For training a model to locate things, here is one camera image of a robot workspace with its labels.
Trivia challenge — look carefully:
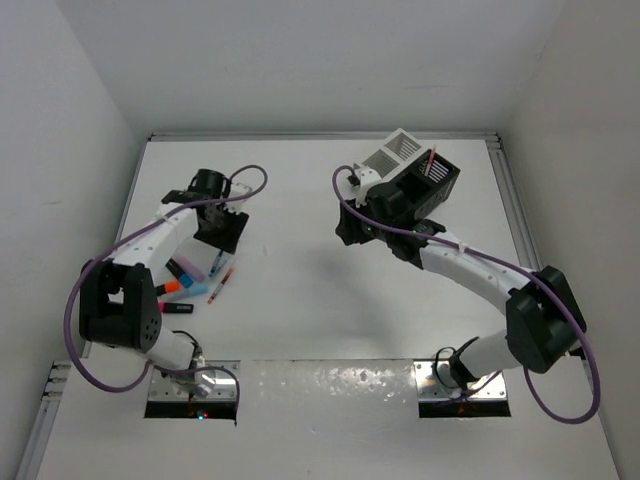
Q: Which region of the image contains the blue gel pen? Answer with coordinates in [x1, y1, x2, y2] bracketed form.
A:
[208, 250, 224, 278]

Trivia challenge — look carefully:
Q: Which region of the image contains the orange gel pen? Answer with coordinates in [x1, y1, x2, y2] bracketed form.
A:
[207, 265, 235, 305]

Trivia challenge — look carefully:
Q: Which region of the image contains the pink gel pen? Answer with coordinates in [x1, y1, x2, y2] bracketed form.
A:
[423, 145, 436, 177]

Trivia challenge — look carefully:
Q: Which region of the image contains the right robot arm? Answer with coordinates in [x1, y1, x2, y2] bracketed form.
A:
[336, 199, 587, 392]

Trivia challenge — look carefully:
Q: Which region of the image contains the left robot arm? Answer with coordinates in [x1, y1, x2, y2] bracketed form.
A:
[67, 169, 256, 376]

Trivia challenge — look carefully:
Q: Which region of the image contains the black slotted container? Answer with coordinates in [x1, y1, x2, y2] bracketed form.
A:
[393, 149, 460, 220]

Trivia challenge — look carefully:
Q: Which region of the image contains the purple highlighter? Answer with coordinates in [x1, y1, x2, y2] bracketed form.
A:
[170, 253, 206, 282]

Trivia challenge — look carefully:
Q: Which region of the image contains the white slotted container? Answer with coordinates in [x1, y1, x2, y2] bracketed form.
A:
[353, 128, 426, 180]

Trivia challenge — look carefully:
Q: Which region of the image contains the blue highlighter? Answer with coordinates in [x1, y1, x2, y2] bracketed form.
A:
[177, 281, 209, 298]

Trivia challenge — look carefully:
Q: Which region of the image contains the orange highlighter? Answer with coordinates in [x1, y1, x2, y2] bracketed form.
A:
[155, 280, 182, 297]

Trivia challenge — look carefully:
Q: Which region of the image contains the pink highlighter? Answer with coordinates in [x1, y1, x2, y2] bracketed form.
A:
[158, 302, 194, 314]

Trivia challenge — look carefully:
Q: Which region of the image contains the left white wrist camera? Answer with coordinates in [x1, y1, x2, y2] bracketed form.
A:
[226, 182, 253, 213]

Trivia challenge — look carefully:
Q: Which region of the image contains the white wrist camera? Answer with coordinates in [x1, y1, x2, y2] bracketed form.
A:
[226, 182, 253, 213]
[347, 168, 382, 193]

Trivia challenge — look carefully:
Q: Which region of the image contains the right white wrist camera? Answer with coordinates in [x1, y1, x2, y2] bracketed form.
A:
[347, 168, 382, 193]

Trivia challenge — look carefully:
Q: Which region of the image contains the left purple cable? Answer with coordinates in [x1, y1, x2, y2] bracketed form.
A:
[65, 164, 269, 392]

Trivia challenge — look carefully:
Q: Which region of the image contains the purple cable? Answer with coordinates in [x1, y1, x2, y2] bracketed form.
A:
[65, 164, 269, 392]
[332, 165, 600, 425]

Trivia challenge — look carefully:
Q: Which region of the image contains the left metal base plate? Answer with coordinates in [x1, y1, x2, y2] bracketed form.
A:
[148, 360, 240, 402]

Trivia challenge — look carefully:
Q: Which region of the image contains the metal base plate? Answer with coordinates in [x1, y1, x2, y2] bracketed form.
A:
[148, 360, 240, 402]
[413, 358, 508, 403]

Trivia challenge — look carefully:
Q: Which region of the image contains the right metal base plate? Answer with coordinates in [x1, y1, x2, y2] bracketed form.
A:
[413, 358, 508, 403]

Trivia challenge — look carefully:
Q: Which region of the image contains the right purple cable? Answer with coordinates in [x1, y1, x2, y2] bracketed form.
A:
[332, 165, 600, 425]

